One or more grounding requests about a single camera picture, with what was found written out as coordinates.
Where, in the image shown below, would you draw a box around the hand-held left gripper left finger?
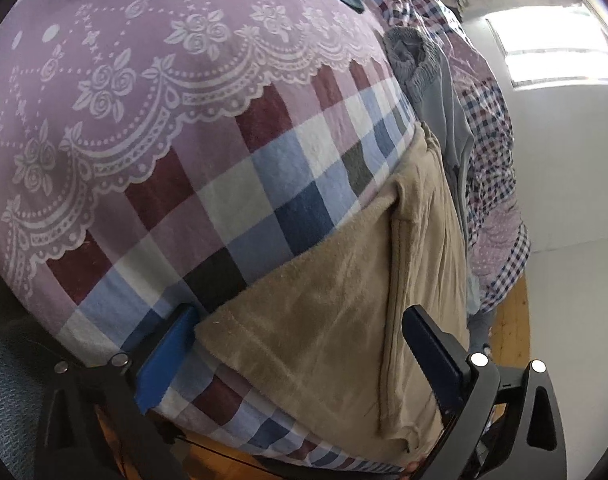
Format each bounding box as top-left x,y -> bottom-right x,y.
36,304 -> 199,480

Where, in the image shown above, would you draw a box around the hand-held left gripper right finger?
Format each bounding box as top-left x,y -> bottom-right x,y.
403,305 -> 567,480

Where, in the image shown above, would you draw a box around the beige t-shirt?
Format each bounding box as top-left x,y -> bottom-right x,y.
194,122 -> 484,466

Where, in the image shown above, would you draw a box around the grey-blue sweatpants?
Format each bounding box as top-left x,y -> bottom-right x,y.
384,27 -> 492,356

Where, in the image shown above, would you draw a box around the person's grey pants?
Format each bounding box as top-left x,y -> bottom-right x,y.
0,267 -> 60,480

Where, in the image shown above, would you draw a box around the crumpled checkered quilt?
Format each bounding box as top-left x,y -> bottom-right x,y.
344,0 -> 532,316

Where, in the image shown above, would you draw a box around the checkered bed sheet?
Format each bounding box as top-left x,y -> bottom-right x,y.
0,0 -> 425,476

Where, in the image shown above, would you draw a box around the window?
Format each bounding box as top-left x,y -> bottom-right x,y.
444,0 -> 608,91

